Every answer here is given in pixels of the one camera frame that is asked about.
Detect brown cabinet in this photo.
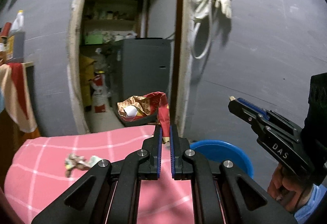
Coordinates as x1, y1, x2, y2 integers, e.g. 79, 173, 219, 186
0, 109, 41, 176

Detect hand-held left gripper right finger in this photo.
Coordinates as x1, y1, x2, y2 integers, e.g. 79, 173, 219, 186
169, 124, 298, 224

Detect person's right forearm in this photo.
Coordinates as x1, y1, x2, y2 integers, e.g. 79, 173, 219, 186
294, 184, 324, 224

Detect wooden shelf unit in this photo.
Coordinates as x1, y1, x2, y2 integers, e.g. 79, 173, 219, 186
83, 0, 147, 38

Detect yellow bag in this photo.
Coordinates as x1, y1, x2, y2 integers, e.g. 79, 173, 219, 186
79, 54, 97, 109

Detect red white bag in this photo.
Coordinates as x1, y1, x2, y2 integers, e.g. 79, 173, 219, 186
89, 71, 109, 114

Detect large cooking oil bottle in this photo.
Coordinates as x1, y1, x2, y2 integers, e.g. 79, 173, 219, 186
9, 10, 26, 58

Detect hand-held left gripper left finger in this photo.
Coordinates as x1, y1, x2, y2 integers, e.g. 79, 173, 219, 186
31, 125, 164, 224

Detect red paper cup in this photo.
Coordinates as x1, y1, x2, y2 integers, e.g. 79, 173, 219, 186
0, 22, 12, 38

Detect clear plastic bags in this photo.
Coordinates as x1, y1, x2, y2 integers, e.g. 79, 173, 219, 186
94, 48, 115, 74

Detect wooden door frame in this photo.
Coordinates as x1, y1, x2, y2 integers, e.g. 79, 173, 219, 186
67, 0, 202, 138

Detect pink checked blanket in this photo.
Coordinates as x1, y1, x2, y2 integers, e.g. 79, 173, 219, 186
4, 124, 195, 224

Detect silver brown wrapper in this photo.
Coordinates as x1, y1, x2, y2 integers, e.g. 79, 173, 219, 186
64, 153, 90, 178

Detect person's right hand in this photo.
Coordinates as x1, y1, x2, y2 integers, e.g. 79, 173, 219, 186
268, 163, 316, 213

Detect grey washing machine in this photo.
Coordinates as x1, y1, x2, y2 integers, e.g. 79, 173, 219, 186
114, 37, 177, 127

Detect blue plastic bucket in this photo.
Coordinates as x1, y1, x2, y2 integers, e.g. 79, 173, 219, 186
189, 140, 254, 180

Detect red brown snack bag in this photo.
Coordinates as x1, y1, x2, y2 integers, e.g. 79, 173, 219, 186
118, 91, 171, 144

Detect orange red striped towel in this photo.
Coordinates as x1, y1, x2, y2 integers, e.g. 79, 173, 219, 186
0, 63, 38, 133

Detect green box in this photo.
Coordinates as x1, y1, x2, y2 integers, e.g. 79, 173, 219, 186
84, 34, 104, 45

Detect cream rubber glove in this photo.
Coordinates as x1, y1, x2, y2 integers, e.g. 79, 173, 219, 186
215, 0, 233, 19
194, 0, 215, 21

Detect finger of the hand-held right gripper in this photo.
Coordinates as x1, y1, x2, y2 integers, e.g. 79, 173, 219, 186
237, 97, 271, 120
228, 100, 268, 136

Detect white hose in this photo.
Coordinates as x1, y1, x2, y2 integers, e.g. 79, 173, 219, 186
191, 0, 213, 59

